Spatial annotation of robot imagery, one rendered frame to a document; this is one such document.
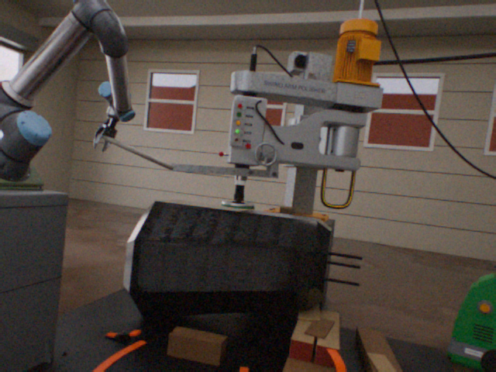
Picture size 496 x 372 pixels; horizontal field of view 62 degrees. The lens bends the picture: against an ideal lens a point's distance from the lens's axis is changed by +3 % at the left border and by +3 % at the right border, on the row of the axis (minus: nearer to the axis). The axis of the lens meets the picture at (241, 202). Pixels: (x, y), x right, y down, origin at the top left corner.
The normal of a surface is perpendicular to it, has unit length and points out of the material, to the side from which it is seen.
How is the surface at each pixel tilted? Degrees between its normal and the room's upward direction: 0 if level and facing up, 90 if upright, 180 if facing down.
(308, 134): 90
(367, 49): 90
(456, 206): 90
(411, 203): 90
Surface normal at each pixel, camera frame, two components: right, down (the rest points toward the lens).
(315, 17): -0.33, 0.03
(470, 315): -0.52, 0.00
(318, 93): 0.13, 0.07
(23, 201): 0.94, 0.12
